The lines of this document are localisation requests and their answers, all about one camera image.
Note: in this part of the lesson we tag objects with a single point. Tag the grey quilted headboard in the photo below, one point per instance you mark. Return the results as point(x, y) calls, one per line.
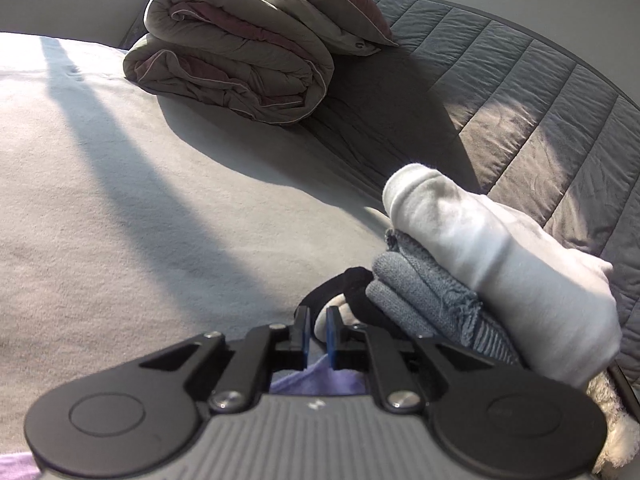
point(525, 85)

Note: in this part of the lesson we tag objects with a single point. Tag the fluffy cream cushion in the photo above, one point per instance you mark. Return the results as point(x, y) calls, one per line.
point(620, 440)

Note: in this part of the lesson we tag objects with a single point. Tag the white folded garment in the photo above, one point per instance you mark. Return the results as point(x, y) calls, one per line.
point(500, 260)

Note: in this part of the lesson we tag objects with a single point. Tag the purple garment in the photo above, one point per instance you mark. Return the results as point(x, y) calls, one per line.
point(320, 382)

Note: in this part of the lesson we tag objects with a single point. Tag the black folded garment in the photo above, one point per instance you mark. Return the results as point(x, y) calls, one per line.
point(360, 280)

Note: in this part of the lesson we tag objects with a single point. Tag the grey knitted folded garment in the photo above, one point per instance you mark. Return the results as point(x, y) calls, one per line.
point(415, 285)

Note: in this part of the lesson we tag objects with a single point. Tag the beige folded garment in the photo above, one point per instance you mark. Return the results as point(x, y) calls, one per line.
point(336, 310)

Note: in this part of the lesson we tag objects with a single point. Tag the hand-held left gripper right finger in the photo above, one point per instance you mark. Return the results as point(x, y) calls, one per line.
point(331, 341)

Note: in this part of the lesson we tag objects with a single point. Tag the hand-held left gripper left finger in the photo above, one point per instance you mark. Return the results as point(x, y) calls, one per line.
point(302, 341)

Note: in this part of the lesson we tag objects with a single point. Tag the folded beige quilt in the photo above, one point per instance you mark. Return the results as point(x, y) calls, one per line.
point(225, 50)

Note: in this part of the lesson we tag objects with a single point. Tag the bed with grey sheet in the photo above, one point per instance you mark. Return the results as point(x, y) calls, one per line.
point(150, 210)

